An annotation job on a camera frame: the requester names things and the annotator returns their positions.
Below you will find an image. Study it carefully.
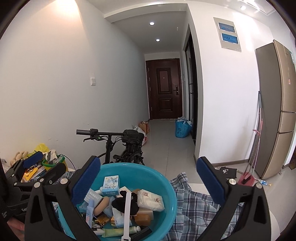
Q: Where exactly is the pale green tube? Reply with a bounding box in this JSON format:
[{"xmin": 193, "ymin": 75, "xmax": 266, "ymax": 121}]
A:
[{"xmin": 102, "ymin": 227, "xmax": 141, "ymax": 237}]

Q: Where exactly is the white plastic bag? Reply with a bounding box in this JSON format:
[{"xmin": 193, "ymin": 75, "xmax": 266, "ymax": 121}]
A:
[{"xmin": 133, "ymin": 126, "xmax": 147, "ymax": 146}]

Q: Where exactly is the gold refrigerator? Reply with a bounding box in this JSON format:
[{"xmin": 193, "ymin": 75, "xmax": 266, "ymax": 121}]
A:
[{"xmin": 255, "ymin": 40, "xmax": 296, "ymax": 180}]

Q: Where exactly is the black framed glass door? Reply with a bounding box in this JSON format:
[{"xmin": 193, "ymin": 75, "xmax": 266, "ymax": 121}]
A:
[{"xmin": 184, "ymin": 30, "xmax": 198, "ymax": 146}]

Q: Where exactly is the blue plastic basin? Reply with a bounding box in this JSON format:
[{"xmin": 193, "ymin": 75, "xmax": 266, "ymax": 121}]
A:
[{"xmin": 58, "ymin": 163, "xmax": 178, "ymax": 241}]

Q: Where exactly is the blue woven bag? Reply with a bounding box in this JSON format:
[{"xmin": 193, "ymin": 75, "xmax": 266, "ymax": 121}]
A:
[{"xmin": 175, "ymin": 118, "xmax": 192, "ymax": 139}]

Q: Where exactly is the white tissue pack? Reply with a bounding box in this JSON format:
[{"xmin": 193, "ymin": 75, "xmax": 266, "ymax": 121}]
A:
[{"xmin": 137, "ymin": 189, "xmax": 165, "ymax": 212}]

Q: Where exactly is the beige sponge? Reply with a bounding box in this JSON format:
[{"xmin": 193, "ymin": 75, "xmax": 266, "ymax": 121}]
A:
[{"xmin": 94, "ymin": 197, "xmax": 112, "ymax": 217}]

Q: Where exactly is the pale blue bottle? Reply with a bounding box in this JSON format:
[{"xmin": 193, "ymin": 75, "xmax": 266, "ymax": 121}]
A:
[{"xmin": 85, "ymin": 200, "xmax": 95, "ymax": 229}]

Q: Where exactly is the brown box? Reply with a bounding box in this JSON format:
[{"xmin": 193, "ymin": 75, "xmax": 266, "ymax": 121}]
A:
[{"xmin": 134, "ymin": 207, "xmax": 154, "ymax": 225}]

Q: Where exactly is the white box with blue print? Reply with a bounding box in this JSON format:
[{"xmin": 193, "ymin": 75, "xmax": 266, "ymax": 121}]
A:
[{"xmin": 102, "ymin": 175, "xmax": 120, "ymax": 196}]

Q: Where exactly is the brown paper bag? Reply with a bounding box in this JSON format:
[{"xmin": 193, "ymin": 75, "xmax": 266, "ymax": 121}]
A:
[{"xmin": 139, "ymin": 120, "xmax": 150, "ymax": 134}]

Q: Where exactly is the gold packet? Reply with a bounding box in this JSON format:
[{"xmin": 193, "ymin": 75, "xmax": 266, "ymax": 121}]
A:
[{"xmin": 97, "ymin": 214, "xmax": 110, "ymax": 226}]

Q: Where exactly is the red dustpan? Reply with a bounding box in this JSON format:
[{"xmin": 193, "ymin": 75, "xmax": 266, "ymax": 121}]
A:
[{"xmin": 238, "ymin": 173, "xmax": 255, "ymax": 186}]

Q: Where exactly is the yellow plastic bag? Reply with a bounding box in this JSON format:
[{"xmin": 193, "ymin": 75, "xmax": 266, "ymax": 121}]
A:
[{"xmin": 35, "ymin": 144, "xmax": 50, "ymax": 154}]

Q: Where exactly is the black flat item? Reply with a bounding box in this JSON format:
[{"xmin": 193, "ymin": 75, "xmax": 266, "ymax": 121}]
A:
[{"xmin": 132, "ymin": 228, "xmax": 153, "ymax": 241}]

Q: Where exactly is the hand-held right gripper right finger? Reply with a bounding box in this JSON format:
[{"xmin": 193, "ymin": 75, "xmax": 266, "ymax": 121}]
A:
[{"xmin": 196, "ymin": 156, "xmax": 272, "ymax": 241}]

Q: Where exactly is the blue plaid cloth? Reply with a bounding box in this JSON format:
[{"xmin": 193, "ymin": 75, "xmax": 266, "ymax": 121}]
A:
[{"xmin": 58, "ymin": 171, "xmax": 245, "ymax": 241}]

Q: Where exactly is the dark brown entrance door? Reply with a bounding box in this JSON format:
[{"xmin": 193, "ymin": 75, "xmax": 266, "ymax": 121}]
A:
[{"xmin": 146, "ymin": 58, "xmax": 183, "ymax": 120}]

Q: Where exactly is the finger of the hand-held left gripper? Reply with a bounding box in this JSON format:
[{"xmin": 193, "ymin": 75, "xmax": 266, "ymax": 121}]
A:
[
  {"xmin": 5, "ymin": 151, "xmax": 43, "ymax": 186},
  {"xmin": 13, "ymin": 163, "xmax": 67, "ymax": 190}
]

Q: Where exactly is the black plush toy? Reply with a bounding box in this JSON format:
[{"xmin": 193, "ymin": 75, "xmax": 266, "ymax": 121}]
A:
[{"xmin": 112, "ymin": 191, "xmax": 139, "ymax": 216}]

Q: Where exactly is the pale blue box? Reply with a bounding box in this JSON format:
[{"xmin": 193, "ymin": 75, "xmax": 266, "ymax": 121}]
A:
[{"xmin": 84, "ymin": 188, "xmax": 102, "ymax": 207}]

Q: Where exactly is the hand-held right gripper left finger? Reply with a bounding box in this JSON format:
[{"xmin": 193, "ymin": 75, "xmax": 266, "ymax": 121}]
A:
[{"xmin": 24, "ymin": 156, "xmax": 102, "ymax": 241}]

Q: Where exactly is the black bicycle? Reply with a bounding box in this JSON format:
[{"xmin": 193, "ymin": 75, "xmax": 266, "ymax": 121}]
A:
[{"xmin": 76, "ymin": 128, "xmax": 147, "ymax": 166}]

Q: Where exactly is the folded drying rack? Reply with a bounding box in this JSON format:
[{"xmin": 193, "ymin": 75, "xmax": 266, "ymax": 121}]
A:
[{"xmin": 248, "ymin": 91, "xmax": 264, "ymax": 183}]

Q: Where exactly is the black cloth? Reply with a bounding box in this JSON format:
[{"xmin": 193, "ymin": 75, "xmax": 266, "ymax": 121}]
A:
[{"xmin": 218, "ymin": 166, "xmax": 237, "ymax": 178}]

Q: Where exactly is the yellow bin with green rim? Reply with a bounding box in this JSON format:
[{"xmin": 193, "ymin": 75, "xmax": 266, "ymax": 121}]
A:
[{"xmin": 42, "ymin": 154, "xmax": 68, "ymax": 172}]

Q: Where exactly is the person's left hand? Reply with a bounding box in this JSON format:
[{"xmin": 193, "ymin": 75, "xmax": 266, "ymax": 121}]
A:
[{"xmin": 7, "ymin": 220, "xmax": 25, "ymax": 239}]

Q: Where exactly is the beige plush toy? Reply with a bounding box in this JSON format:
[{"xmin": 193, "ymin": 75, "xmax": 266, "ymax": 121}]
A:
[{"xmin": 10, "ymin": 151, "xmax": 28, "ymax": 166}]

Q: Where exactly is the wall panel with blue windows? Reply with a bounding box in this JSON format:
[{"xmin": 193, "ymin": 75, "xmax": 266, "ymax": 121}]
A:
[{"xmin": 213, "ymin": 17, "xmax": 242, "ymax": 52}]

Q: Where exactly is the white plastic strap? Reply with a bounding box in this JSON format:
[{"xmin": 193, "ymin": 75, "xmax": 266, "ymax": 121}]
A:
[{"xmin": 121, "ymin": 192, "xmax": 132, "ymax": 241}]

